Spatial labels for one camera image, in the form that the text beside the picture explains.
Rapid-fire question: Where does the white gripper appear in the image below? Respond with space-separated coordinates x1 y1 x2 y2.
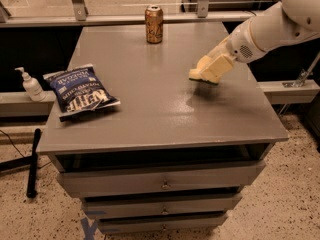
196 18 266 84

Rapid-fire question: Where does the yellow sponge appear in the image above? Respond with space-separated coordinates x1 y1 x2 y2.
189 69 219 85

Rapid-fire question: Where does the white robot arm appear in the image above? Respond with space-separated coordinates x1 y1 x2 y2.
189 0 320 85

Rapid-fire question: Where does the blue potato chip bag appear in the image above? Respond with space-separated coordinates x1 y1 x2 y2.
43 64 120 122

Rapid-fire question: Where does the gold soda can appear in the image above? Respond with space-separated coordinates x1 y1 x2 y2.
145 5 163 44

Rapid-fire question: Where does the grey drawer cabinet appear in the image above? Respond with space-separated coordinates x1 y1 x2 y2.
36 21 290 236

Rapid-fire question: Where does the middle grey drawer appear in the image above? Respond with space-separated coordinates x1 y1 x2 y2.
82 193 242 219

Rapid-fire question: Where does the grey drawer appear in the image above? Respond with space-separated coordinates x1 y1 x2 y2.
82 193 242 219
98 212 227 234
57 160 266 198

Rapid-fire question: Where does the bottom grey drawer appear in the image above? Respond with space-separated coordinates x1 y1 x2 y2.
98 212 227 234

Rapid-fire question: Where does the white pump bottle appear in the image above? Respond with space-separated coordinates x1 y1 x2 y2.
16 67 46 102

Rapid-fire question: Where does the top grey drawer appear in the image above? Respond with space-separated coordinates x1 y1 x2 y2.
57 160 266 198

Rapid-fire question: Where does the black floor stand bar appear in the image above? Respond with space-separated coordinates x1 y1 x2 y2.
26 129 41 198

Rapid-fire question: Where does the metal window rail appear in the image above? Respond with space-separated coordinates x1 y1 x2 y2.
0 0 263 28

